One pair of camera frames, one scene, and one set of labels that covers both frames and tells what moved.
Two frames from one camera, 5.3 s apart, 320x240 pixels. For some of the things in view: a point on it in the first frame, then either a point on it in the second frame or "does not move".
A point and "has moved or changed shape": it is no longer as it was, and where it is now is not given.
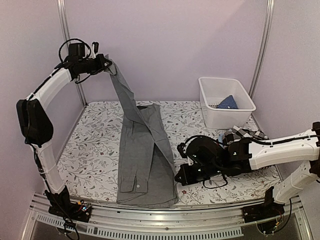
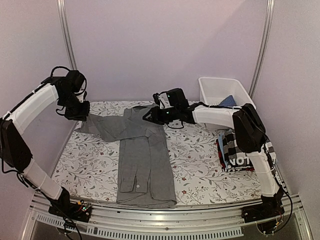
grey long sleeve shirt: [146, 174] has moved or changed shape
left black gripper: [102, 65] -> [81, 116]
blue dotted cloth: [229, 102] does not move
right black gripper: [187, 178] -> [155, 116]
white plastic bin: [213, 91] does not move
